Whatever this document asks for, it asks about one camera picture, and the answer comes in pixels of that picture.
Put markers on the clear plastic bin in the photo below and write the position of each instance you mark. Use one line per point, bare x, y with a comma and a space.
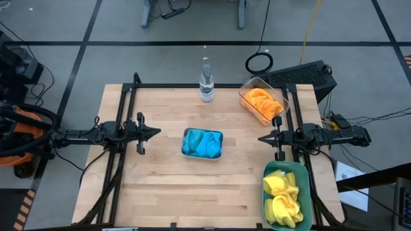
257, 82

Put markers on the black power strip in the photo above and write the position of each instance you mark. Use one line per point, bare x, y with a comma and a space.
173, 13

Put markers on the black computer tower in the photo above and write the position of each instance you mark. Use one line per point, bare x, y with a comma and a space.
298, 75

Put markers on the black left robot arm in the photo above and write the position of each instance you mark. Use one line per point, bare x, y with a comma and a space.
80, 139

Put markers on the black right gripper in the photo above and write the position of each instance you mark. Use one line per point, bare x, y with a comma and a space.
284, 138

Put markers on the grey control device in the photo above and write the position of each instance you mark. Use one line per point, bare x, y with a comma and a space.
403, 205

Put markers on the teal blue microfiber towel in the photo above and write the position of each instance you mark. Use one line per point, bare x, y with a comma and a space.
191, 141

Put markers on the black metal table frame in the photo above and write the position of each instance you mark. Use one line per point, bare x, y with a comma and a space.
160, 85

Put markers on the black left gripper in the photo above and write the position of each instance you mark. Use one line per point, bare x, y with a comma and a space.
139, 133

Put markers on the light blue microfiber towel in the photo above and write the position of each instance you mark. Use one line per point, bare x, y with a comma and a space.
210, 144

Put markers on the yellow microfiber towel white label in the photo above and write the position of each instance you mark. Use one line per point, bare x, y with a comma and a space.
276, 183

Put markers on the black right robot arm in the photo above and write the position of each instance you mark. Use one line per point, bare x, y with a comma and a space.
337, 136

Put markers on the black orange hazard-striped mat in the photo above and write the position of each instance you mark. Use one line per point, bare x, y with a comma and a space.
25, 205

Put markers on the black power adapter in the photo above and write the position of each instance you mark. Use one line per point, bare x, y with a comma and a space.
341, 121

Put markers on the orange and black vacuum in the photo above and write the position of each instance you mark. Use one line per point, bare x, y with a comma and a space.
22, 128

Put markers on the black equipment case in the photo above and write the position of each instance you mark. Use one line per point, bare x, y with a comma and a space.
16, 64

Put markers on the white paper sheet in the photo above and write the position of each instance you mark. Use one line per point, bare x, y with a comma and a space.
350, 179

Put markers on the green plastic basket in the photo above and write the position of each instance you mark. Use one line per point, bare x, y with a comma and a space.
303, 179

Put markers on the grey desk leg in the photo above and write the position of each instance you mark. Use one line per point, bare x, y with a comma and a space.
241, 14
147, 13

